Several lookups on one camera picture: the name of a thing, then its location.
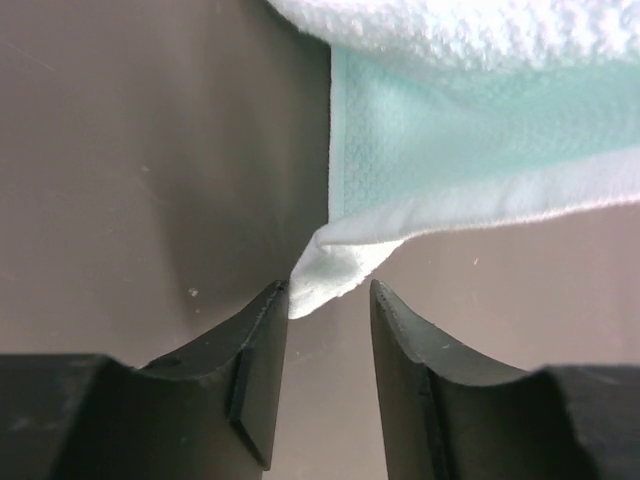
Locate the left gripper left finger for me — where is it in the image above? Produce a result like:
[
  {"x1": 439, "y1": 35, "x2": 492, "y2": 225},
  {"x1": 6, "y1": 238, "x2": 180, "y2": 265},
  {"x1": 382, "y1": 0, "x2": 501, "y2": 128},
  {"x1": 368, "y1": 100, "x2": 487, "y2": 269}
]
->
[{"x1": 1, "y1": 282, "x2": 288, "y2": 480}]

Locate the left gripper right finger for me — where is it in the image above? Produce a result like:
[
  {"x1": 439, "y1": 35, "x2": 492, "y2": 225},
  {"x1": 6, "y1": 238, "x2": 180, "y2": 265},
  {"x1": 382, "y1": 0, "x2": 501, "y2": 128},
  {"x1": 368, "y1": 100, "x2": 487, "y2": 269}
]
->
[{"x1": 370, "y1": 281, "x2": 639, "y2": 479}]

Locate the light mint towel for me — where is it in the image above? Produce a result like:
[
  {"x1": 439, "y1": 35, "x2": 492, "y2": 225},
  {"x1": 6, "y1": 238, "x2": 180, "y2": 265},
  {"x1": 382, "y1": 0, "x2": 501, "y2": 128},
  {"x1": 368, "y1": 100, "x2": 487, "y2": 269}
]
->
[{"x1": 274, "y1": 1, "x2": 639, "y2": 319}]

